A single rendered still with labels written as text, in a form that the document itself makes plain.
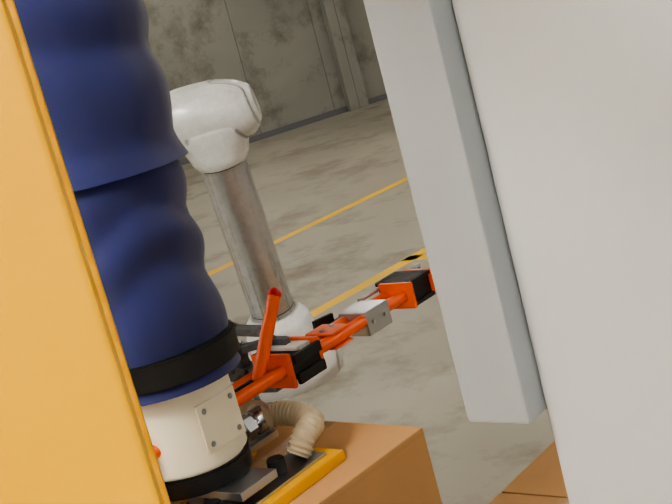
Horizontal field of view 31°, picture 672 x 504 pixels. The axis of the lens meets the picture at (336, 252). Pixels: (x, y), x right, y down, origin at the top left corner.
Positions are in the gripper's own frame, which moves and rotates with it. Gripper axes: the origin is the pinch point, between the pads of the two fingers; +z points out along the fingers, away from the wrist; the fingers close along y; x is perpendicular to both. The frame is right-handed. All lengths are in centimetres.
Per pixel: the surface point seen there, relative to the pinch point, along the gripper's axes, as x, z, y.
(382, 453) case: 7.3, 19.9, 12.7
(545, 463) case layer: -92, -17, 66
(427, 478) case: -0.3, 21.1, 20.8
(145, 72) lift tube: 24, 11, -52
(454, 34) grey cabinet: 74, 93, -52
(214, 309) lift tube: 23.4, 10.2, -17.4
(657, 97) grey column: 74, 105, -46
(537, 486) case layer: -80, -13, 66
